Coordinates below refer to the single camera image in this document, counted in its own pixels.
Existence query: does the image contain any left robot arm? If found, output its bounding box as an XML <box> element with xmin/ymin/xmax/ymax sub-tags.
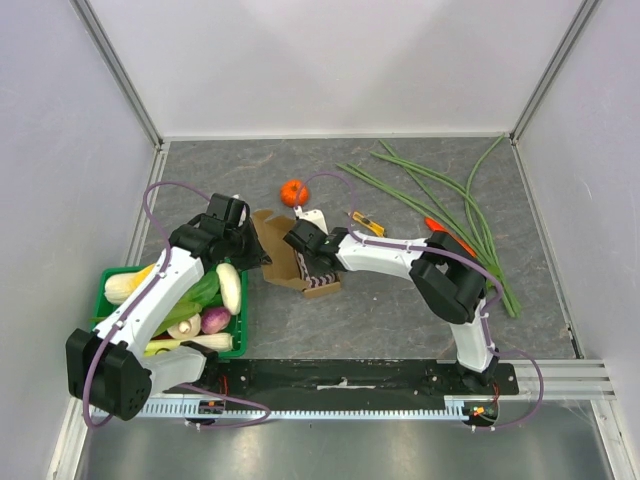
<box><xmin>65</xmin><ymin>194</ymin><xmax>270</xmax><ymax>427</ymax></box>

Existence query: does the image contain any bunch of long green beans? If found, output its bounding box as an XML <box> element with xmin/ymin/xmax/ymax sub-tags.
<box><xmin>337</xmin><ymin>136</ymin><xmax>522</xmax><ymax>318</ymax></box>

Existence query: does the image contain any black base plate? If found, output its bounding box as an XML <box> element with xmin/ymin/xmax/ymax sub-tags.
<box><xmin>199</xmin><ymin>358</ymin><xmax>519</xmax><ymax>396</ymax></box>

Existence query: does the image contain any green leafy vegetable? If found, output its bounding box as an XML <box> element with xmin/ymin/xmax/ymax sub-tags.
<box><xmin>89</xmin><ymin>266</ymin><xmax>222</xmax><ymax>337</ymax></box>

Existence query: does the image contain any yellow utility knife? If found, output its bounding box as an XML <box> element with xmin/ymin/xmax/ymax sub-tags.
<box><xmin>347</xmin><ymin>211</ymin><xmax>387</xmax><ymax>237</ymax></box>

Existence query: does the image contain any orange carrot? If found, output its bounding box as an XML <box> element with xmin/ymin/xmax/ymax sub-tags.
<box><xmin>424</xmin><ymin>217</ymin><xmax>476</xmax><ymax>257</ymax></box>

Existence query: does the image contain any white eggplant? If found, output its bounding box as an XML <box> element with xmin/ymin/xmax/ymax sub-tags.
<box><xmin>216</xmin><ymin>263</ymin><xmax>242</xmax><ymax>315</ymax></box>

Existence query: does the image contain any purple onion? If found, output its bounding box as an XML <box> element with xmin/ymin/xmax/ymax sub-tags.
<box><xmin>201</xmin><ymin>307</ymin><xmax>232</xmax><ymax>335</ymax></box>

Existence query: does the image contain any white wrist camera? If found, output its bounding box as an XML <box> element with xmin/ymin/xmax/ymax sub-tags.
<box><xmin>294</xmin><ymin>206</ymin><xmax>329</xmax><ymax>234</ymax></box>
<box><xmin>233</xmin><ymin>194</ymin><xmax>249</xmax><ymax>227</ymax></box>

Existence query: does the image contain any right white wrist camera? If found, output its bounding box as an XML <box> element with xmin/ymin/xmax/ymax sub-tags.
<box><xmin>294</xmin><ymin>206</ymin><xmax>329</xmax><ymax>234</ymax></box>

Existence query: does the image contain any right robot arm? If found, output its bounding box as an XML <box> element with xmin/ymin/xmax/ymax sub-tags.
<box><xmin>284</xmin><ymin>219</ymin><xmax>496</xmax><ymax>394</ymax></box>

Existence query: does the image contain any green celery stalk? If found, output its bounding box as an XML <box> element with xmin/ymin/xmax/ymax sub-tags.
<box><xmin>144</xmin><ymin>339</ymin><xmax>184</xmax><ymax>357</ymax></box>

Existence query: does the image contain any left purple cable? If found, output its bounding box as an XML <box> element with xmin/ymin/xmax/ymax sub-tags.
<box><xmin>81</xmin><ymin>180</ymin><xmax>272</xmax><ymax>430</ymax></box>

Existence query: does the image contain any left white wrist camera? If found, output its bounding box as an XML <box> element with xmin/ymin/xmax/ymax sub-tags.
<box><xmin>233</xmin><ymin>194</ymin><xmax>249</xmax><ymax>227</ymax></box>

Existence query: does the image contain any green plastic basket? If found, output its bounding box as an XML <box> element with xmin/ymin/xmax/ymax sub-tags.
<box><xmin>88</xmin><ymin>266</ymin><xmax>250</xmax><ymax>361</ymax></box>

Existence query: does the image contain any brown cardboard express box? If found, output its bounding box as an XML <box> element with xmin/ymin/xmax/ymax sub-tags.
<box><xmin>252</xmin><ymin>210</ymin><xmax>341</xmax><ymax>299</ymax></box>

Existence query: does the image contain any grey slotted cable duct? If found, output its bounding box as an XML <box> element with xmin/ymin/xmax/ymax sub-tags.
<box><xmin>139</xmin><ymin>394</ymin><xmax>474</xmax><ymax>420</ymax></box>

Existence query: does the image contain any white mushroom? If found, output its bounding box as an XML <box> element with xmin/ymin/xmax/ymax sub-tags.
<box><xmin>167</xmin><ymin>314</ymin><xmax>201</xmax><ymax>340</ymax></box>

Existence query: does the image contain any white corn cob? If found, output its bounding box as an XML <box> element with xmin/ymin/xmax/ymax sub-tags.
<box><xmin>104</xmin><ymin>265</ymin><xmax>154</xmax><ymax>305</ymax></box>

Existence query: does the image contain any small orange pumpkin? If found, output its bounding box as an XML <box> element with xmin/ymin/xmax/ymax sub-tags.
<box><xmin>280</xmin><ymin>179</ymin><xmax>310</xmax><ymax>208</ymax></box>

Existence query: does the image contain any purple white wavy cloth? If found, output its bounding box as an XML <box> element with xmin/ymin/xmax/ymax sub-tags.
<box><xmin>300</xmin><ymin>267</ymin><xmax>338</xmax><ymax>289</ymax></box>

